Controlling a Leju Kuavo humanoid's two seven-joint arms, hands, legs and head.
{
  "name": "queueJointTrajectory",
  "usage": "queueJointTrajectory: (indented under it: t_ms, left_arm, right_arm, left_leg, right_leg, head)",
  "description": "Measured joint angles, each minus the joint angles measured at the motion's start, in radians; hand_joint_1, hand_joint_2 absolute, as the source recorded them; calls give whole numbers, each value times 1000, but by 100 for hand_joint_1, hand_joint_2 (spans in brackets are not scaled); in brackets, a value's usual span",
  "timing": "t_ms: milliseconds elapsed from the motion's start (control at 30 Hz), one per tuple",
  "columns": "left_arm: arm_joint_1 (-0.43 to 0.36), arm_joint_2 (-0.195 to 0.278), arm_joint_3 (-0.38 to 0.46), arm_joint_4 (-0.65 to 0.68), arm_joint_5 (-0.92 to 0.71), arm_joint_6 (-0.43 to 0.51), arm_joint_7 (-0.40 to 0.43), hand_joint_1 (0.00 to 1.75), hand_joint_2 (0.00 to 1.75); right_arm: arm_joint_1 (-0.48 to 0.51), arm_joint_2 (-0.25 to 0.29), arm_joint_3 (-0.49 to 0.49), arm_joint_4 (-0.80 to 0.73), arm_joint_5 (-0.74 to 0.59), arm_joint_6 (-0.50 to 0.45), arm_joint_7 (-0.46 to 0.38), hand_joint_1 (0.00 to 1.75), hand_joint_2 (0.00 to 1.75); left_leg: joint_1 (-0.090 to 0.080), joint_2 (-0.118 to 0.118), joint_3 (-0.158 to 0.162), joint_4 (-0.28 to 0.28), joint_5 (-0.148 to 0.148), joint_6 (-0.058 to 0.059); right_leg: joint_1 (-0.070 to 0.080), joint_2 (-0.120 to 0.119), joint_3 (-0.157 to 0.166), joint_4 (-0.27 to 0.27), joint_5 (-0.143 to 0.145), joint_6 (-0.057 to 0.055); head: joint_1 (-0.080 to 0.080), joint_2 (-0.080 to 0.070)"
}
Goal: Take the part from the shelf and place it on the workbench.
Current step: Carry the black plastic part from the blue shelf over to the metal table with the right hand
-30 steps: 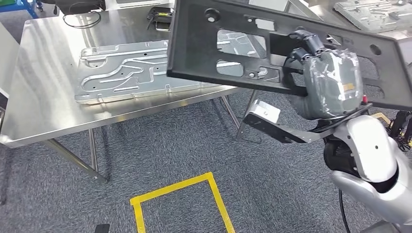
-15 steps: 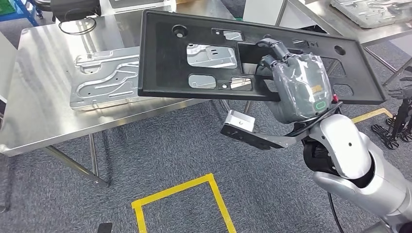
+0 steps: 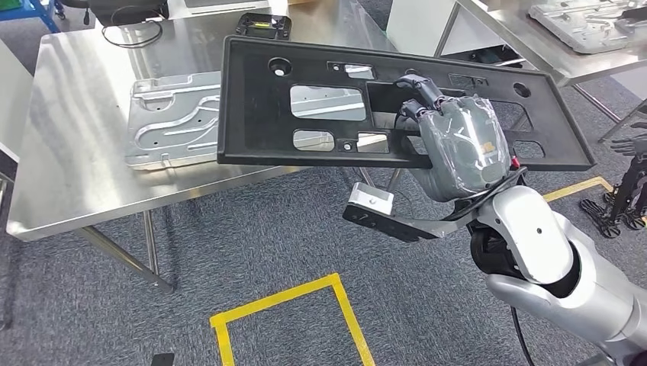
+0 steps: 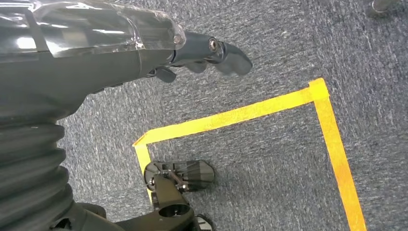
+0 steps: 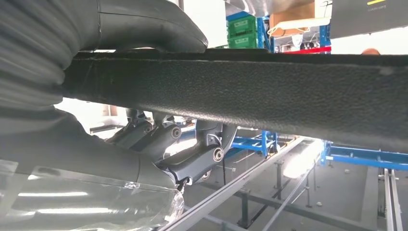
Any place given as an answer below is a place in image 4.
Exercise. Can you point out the yellow floor tape rectangle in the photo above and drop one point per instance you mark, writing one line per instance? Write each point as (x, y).
(334, 153)

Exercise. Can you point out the black robot leg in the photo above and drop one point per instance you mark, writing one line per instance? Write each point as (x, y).
(169, 207)

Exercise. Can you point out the stainless steel workbench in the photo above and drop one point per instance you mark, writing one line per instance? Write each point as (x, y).
(382, 6)

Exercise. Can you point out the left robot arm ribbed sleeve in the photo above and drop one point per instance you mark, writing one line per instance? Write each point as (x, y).
(28, 172)

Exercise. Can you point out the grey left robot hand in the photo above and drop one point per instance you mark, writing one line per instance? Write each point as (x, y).
(79, 67)

